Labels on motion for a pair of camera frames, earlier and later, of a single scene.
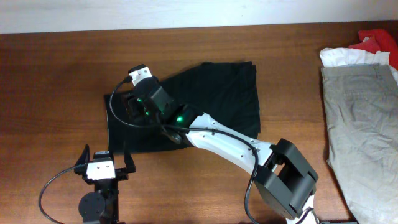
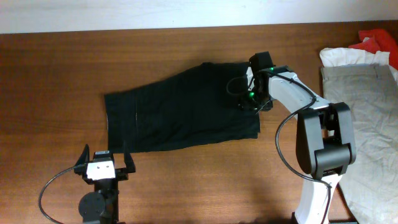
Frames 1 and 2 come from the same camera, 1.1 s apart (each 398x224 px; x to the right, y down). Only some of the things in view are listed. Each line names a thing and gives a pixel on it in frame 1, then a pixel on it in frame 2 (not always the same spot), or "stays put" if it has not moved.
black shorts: x=153 y=120 stays put
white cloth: x=337 y=56 stays put
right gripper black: x=130 y=103 to x=265 y=106
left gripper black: x=122 y=173 stays put
